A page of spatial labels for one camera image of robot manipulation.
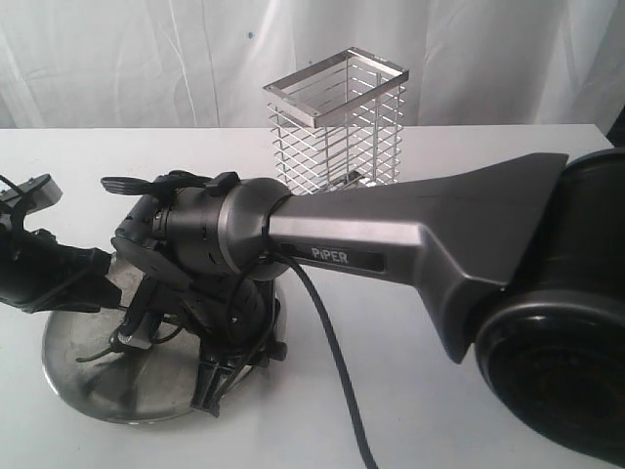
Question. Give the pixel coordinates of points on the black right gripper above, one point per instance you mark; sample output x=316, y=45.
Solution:
x=231, y=310

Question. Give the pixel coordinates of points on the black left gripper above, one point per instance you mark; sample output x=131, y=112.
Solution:
x=35, y=269

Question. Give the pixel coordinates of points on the green cucumber piece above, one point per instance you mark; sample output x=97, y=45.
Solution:
x=115, y=345

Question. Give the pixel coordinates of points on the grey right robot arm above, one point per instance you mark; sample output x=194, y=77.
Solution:
x=521, y=262

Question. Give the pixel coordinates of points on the round steel plate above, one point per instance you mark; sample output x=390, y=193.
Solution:
x=143, y=386

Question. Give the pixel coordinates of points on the white backdrop curtain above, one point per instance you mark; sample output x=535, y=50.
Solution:
x=85, y=64

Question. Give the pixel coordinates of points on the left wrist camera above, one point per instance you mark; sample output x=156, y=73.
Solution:
x=33, y=195

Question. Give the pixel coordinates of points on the wire metal utensil basket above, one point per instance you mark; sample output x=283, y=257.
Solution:
x=337, y=124

